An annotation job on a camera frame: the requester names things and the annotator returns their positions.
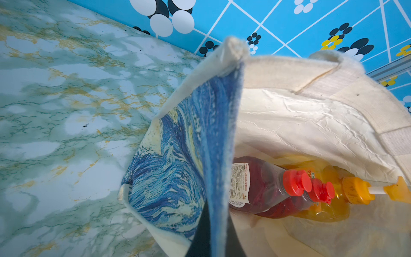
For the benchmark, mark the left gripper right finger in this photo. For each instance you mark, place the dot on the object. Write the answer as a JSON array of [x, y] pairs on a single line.
[[233, 246]]

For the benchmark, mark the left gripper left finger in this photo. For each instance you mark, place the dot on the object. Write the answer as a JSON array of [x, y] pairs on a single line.
[[200, 246]]

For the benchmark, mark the dark red bottle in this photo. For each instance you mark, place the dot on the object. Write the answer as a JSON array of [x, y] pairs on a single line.
[[320, 193], [257, 185]]

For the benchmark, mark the orange pump dish soap bottle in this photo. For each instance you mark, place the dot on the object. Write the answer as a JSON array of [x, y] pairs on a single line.
[[349, 190]]

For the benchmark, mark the cream canvas shopping bag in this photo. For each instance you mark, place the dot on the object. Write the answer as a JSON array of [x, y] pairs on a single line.
[[269, 107]]

